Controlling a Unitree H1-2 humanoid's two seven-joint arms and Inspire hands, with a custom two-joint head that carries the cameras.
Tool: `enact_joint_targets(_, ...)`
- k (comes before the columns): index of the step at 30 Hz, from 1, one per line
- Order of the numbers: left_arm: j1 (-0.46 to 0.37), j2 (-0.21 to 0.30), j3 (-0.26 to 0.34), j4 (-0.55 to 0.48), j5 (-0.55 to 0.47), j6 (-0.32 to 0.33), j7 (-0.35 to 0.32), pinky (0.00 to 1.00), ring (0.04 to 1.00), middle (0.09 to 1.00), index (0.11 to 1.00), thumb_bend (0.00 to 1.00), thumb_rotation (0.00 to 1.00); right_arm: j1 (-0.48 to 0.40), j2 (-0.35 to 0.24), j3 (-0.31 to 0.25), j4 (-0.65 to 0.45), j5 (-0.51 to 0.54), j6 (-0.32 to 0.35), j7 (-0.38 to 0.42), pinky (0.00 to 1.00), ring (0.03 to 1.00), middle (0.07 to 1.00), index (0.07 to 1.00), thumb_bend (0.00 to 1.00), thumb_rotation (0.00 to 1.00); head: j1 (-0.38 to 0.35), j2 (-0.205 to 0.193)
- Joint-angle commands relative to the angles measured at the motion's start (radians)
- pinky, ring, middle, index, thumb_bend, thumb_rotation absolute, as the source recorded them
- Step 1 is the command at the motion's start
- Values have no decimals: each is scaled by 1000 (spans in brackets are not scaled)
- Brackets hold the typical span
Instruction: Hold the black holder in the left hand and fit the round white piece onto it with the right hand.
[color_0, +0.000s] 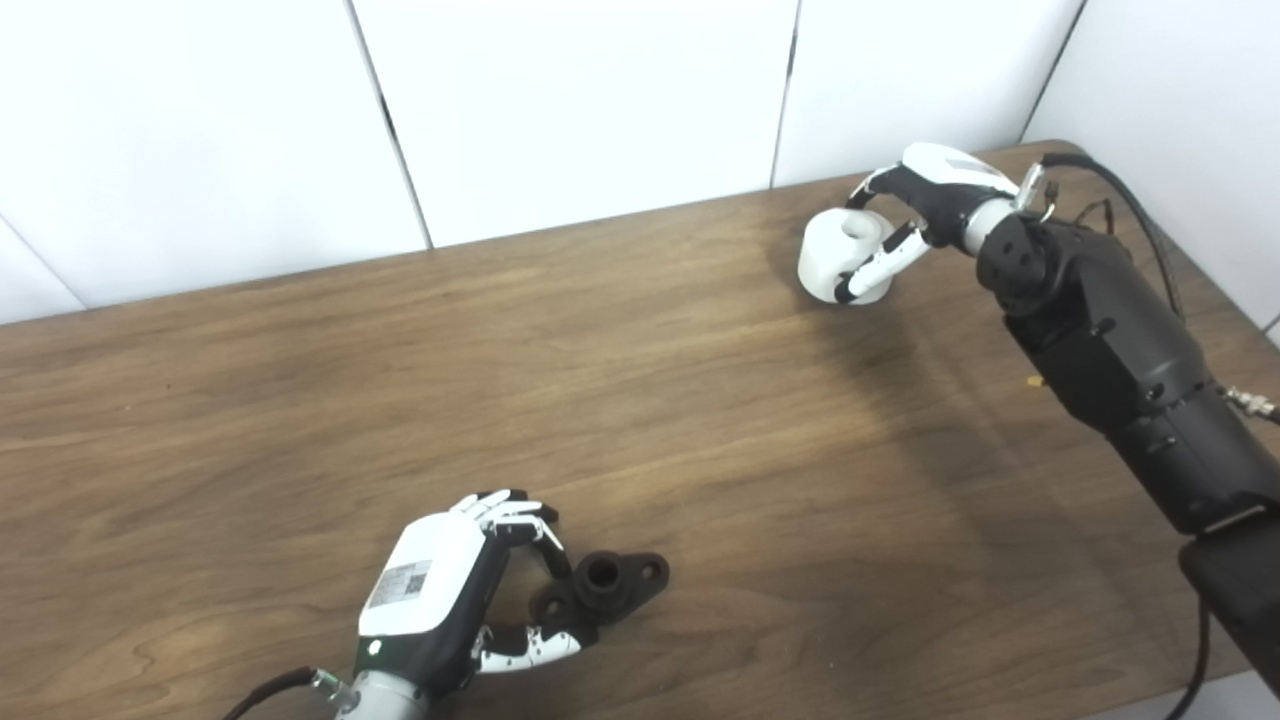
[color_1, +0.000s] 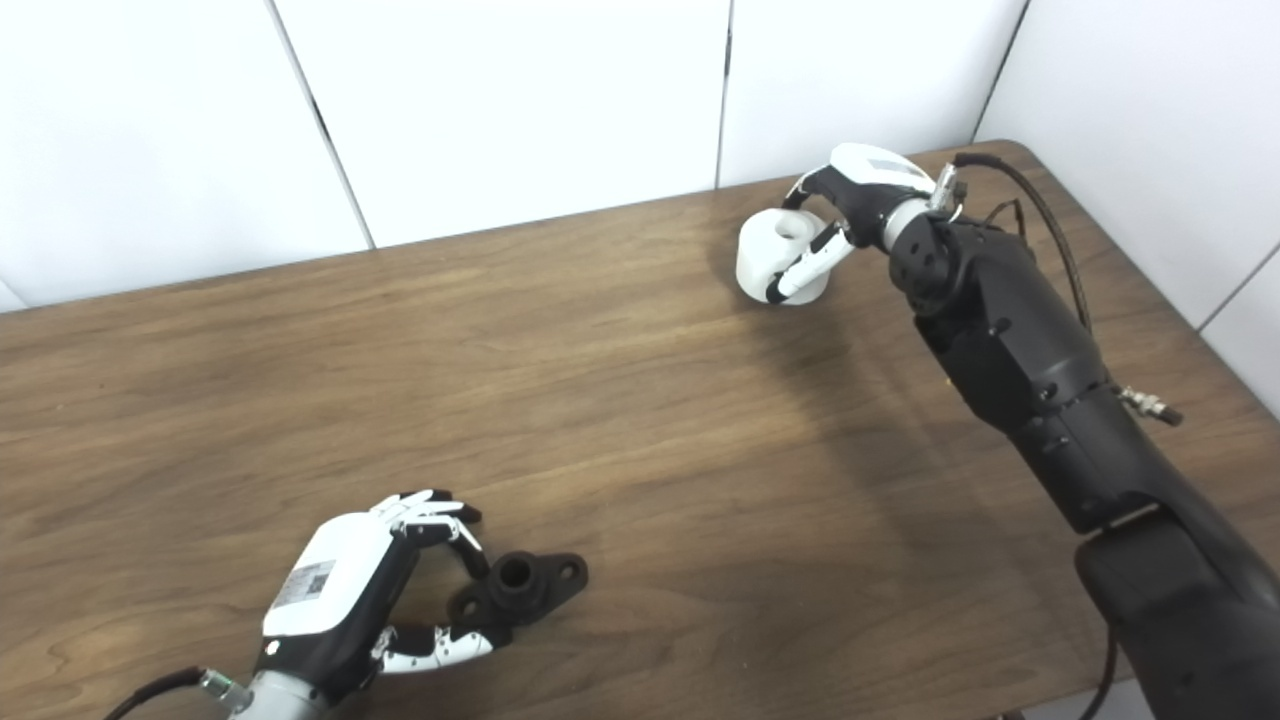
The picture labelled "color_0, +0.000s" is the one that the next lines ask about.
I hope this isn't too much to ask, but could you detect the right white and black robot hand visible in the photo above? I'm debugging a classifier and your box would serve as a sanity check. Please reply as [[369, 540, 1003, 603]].
[[835, 142, 1021, 304]]

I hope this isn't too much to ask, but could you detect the thick black wrist cable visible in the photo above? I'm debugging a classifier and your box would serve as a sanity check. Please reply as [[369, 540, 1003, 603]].
[[220, 667, 346, 720], [1020, 152, 1191, 321]]

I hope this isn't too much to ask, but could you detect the thick black left wrist cable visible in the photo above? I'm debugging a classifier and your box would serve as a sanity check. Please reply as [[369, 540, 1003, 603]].
[[220, 667, 346, 720]]

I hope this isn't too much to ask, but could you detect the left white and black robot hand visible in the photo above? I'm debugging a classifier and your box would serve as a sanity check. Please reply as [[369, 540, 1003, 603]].
[[355, 489, 584, 701]]

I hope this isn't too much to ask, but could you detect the black flanged holder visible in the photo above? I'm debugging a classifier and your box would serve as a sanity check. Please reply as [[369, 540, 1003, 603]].
[[533, 550, 671, 631]]

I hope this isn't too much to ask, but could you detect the round white piece with hole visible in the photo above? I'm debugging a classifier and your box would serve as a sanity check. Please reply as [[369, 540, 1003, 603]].
[[797, 208, 898, 306]]

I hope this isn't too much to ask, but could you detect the thin black hanging cable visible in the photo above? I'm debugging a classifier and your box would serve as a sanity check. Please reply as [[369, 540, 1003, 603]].
[[1178, 598, 1216, 720]]

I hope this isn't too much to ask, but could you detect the silver metal plug connector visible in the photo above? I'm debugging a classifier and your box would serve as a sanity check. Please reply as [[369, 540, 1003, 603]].
[[1222, 385, 1280, 426]]

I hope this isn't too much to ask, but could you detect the thick black right wrist cable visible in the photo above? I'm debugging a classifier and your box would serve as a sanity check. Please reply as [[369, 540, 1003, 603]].
[[1020, 152, 1191, 321]]

